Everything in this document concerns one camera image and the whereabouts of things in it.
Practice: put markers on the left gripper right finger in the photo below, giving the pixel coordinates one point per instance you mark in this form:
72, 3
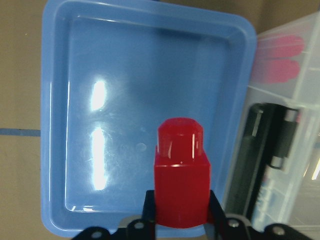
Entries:
238, 227

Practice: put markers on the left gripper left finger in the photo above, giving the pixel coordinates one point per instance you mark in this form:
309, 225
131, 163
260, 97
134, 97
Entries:
143, 228

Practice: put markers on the red block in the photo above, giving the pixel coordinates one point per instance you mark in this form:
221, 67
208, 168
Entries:
279, 47
182, 174
273, 71

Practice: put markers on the clear plastic storage box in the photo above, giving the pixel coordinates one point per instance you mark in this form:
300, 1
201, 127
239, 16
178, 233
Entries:
275, 171

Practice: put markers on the blue plastic tray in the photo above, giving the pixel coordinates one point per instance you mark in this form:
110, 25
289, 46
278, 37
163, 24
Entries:
111, 72

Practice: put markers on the black box latch handle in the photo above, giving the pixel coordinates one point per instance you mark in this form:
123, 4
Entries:
266, 141

